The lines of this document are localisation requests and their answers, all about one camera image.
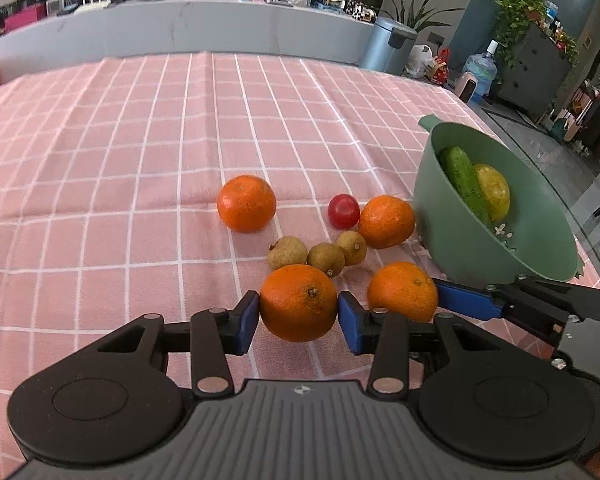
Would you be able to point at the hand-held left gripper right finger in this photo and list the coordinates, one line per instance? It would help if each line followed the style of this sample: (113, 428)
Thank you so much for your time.
(350, 325)

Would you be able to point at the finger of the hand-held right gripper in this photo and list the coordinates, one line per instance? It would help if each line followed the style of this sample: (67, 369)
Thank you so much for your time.
(467, 300)

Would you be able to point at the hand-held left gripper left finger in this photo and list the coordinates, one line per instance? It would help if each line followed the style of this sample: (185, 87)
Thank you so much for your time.
(247, 322)

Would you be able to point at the large orange with stem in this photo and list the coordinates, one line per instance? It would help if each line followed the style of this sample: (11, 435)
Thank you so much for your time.
(298, 302)

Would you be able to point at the green colander bowl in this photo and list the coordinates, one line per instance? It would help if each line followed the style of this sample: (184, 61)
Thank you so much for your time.
(500, 245)

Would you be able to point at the brown longan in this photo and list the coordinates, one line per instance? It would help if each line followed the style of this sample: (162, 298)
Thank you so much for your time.
(286, 252)
(326, 258)
(352, 246)

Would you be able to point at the yellow green lemon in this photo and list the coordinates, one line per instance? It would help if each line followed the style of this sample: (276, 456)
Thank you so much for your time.
(495, 190)

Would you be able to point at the red tomato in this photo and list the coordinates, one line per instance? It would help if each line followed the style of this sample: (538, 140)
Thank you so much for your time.
(343, 210)

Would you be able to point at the green cucumber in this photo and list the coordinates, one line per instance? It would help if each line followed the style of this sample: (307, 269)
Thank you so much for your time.
(464, 185)

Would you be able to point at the pink checked tablecloth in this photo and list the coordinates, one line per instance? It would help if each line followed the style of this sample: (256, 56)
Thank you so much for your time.
(130, 160)

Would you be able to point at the small white heater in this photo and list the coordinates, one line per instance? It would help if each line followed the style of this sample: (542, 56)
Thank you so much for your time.
(466, 86)

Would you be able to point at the blue water jug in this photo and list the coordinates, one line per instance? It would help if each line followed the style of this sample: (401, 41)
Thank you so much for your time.
(480, 72)

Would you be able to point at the grey cabinet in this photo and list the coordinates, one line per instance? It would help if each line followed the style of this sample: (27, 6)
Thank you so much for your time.
(535, 77)

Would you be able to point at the white plastic bag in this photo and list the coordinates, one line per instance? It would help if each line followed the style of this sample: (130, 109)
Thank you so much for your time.
(420, 60)

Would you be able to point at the blue grey pedal bin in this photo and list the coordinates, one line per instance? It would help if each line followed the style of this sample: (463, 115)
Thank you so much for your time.
(387, 45)

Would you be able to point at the trailing green plant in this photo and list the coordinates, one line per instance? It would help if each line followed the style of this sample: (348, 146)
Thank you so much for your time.
(517, 15)

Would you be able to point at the potted long leaf plant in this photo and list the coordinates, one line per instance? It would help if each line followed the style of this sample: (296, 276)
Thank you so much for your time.
(415, 10)

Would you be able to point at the grey counter ledge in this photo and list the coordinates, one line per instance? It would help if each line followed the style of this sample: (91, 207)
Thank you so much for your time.
(180, 25)

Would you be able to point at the pink box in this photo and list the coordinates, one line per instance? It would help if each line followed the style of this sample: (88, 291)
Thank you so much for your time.
(22, 17)

